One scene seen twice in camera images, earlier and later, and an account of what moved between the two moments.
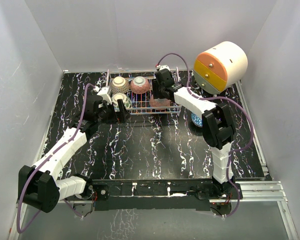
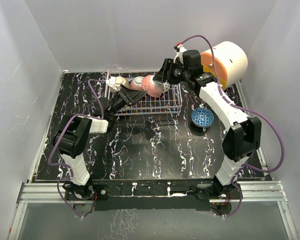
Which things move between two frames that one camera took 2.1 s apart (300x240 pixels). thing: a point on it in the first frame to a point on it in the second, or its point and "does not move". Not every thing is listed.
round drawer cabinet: x=219 y=67 does not move
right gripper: x=156 y=93 to x=162 y=76
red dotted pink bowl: x=159 y=104 to x=149 y=87
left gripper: x=123 y=114 to x=134 y=95
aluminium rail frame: x=265 y=191 does not move
